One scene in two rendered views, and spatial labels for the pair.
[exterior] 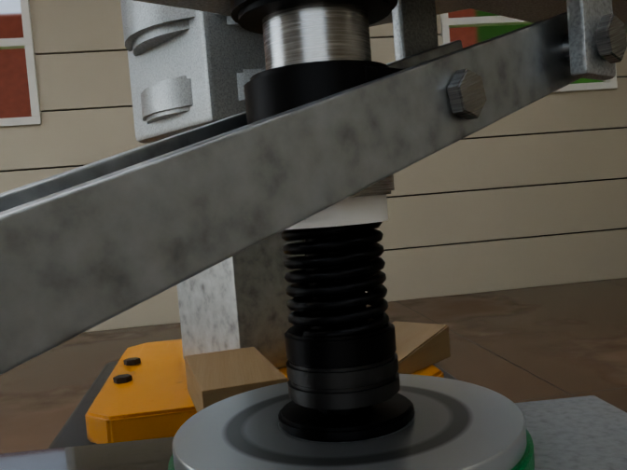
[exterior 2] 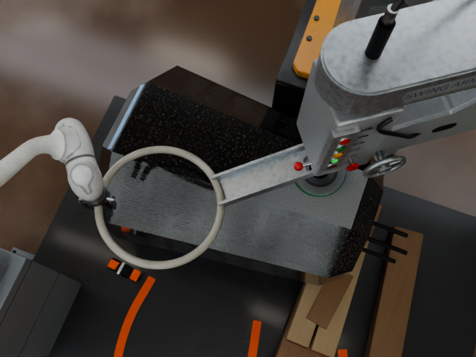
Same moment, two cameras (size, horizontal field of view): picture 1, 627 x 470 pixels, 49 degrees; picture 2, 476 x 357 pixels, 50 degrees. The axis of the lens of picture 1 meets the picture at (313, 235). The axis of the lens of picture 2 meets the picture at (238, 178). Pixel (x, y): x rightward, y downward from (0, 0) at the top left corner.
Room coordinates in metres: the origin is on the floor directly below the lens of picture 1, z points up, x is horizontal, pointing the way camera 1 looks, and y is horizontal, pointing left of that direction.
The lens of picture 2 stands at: (-0.37, -0.04, 2.84)
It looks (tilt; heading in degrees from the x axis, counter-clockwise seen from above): 71 degrees down; 26
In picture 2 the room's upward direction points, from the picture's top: 1 degrees clockwise
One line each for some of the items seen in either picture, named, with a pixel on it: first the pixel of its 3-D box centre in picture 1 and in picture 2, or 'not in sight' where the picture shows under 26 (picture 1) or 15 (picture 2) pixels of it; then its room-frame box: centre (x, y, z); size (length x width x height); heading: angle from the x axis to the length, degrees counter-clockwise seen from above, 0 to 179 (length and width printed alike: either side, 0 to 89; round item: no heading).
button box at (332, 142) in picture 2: not in sight; (336, 149); (0.29, -0.04, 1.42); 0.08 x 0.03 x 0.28; 133
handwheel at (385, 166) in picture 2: not in sight; (380, 157); (0.42, -0.18, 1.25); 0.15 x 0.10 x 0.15; 133
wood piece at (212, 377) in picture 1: (232, 384); not in sight; (0.87, 0.12, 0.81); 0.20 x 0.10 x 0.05; 16
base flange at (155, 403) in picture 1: (261, 366); (355, 44); (1.13, 0.10, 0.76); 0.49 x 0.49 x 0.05; 8
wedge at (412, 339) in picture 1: (383, 352); not in sight; (0.99, -0.09, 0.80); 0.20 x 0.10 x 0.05; 138
